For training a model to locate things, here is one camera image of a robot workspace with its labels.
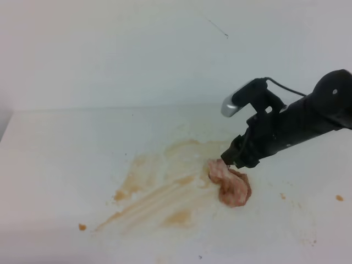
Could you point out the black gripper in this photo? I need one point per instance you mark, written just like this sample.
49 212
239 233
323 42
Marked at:
326 109

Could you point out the pink coffee-stained rag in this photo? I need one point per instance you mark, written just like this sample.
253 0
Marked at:
234 187

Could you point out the brown coffee stain puddle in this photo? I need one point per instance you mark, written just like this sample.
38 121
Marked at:
165 190

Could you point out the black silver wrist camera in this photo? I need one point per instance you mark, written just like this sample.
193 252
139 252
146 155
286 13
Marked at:
255 93

